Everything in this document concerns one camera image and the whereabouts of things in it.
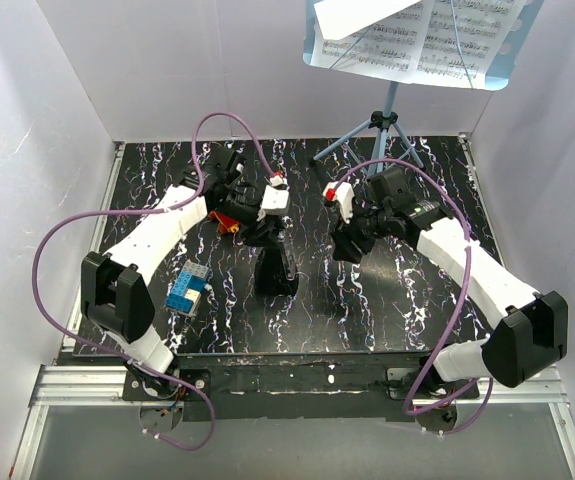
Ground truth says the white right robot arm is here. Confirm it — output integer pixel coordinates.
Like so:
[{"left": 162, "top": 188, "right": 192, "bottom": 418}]
[{"left": 323, "top": 167, "right": 568, "bottom": 390}]

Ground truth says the blue white brick block stack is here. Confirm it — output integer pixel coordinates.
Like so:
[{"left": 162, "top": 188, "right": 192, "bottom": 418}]
[{"left": 165, "top": 260, "right": 212, "bottom": 317}]

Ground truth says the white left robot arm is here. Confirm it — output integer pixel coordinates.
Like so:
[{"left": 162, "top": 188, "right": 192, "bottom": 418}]
[{"left": 81, "top": 145, "right": 298, "bottom": 373}]

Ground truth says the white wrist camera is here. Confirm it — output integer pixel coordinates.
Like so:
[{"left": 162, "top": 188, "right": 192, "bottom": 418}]
[
  {"left": 323, "top": 182, "right": 354, "bottom": 224},
  {"left": 258, "top": 185, "right": 290, "bottom": 220}
]

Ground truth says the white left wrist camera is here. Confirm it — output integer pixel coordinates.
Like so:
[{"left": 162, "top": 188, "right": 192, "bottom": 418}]
[{"left": 258, "top": 185, "right": 290, "bottom": 220}]

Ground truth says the black metronome body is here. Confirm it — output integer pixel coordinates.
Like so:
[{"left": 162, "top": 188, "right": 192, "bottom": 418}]
[{"left": 254, "top": 245, "right": 299, "bottom": 297}]

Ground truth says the aluminium rail frame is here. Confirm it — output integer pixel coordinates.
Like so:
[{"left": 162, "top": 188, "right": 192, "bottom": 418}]
[{"left": 8, "top": 142, "right": 575, "bottom": 480}]

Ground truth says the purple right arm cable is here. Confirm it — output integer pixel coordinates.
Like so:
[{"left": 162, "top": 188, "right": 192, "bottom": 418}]
[{"left": 331, "top": 157, "right": 494, "bottom": 434}]

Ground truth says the white folded paper sheet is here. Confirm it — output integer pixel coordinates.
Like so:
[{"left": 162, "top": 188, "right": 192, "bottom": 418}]
[{"left": 314, "top": 0, "right": 417, "bottom": 40}]

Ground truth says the white sheet music page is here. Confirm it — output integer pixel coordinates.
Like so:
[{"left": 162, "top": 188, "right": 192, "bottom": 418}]
[{"left": 413, "top": 1, "right": 525, "bottom": 90}]

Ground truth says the blue music stand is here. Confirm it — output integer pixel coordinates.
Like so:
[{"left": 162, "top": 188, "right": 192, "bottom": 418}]
[{"left": 303, "top": 1, "right": 542, "bottom": 166}]

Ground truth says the red toy brick car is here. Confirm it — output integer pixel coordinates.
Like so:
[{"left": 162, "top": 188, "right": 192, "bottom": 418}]
[{"left": 208, "top": 211, "right": 240, "bottom": 236}]

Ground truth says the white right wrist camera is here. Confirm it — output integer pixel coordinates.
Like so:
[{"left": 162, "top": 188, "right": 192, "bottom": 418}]
[{"left": 323, "top": 182, "right": 354, "bottom": 224}]

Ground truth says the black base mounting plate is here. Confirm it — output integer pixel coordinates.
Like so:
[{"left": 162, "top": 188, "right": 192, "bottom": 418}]
[{"left": 121, "top": 349, "right": 538, "bottom": 424}]

